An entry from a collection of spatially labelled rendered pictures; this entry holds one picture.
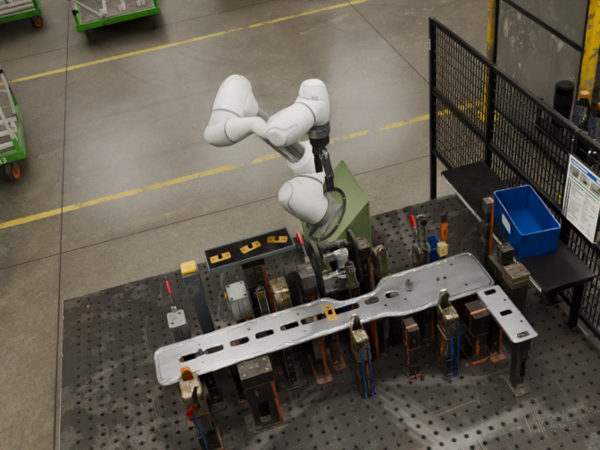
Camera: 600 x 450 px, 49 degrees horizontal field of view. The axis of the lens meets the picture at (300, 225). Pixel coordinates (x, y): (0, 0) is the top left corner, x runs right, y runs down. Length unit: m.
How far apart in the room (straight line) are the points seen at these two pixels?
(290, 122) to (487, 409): 1.34
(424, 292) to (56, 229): 3.36
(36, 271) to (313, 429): 2.88
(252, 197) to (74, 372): 2.33
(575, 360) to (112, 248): 3.25
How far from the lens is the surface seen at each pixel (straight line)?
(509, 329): 2.61
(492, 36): 5.40
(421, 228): 2.77
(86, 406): 3.06
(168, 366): 2.64
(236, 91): 2.83
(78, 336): 3.37
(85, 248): 5.07
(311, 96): 2.33
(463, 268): 2.83
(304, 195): 3.13
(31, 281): 4.98
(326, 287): 2.82
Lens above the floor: 2.93
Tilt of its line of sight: 39 degrees down
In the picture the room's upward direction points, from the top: 10 degrees counter-clockwise
